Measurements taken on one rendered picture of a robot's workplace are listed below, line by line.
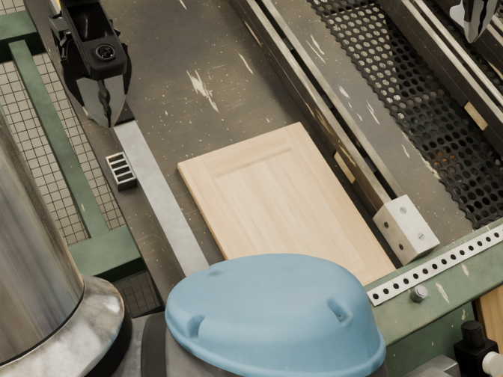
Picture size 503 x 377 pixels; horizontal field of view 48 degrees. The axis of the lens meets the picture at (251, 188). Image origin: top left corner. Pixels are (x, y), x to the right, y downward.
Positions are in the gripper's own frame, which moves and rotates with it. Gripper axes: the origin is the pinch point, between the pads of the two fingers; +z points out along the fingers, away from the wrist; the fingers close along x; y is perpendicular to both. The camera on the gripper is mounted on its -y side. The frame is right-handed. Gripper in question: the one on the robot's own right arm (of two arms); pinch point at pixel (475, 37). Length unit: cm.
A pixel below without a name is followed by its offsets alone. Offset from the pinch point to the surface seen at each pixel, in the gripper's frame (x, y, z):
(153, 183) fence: 57, 24, 26
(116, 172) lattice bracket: 63, 31, 25
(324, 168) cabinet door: 20.3, 16.5, 31.8
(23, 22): 66, 80, 8
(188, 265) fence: 58, 7, 34
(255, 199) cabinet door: 39, 16, 32
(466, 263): 6.0, -14.5, 42.9
